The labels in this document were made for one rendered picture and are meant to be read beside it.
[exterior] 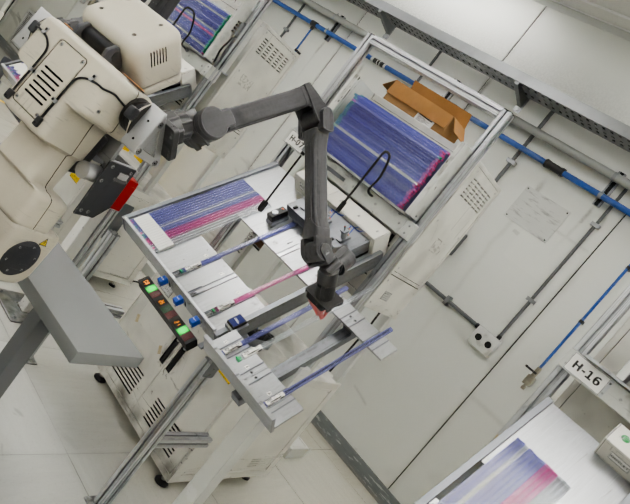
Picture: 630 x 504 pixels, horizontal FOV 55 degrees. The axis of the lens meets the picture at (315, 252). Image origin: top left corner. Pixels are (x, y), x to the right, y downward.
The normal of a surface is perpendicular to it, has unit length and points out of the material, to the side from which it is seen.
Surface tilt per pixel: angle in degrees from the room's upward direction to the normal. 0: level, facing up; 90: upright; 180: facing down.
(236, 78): 90
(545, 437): 44
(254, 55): 90
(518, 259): 90
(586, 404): 90
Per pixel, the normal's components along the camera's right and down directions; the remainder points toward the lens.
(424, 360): -0.51, -0.26
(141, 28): 0.16, -0.61
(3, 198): -0.25, -0.22
